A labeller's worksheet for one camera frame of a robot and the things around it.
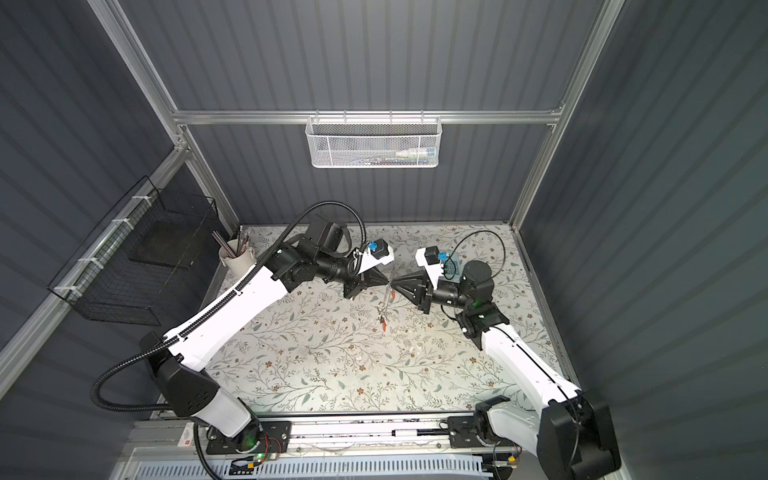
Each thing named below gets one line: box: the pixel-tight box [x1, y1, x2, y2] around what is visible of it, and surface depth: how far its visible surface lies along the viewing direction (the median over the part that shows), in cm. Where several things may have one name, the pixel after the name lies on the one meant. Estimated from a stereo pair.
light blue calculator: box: [441, 250, 460, 279], surface depth 64 cm
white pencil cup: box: [218, 239, 256, 276], surface depth 102 cm
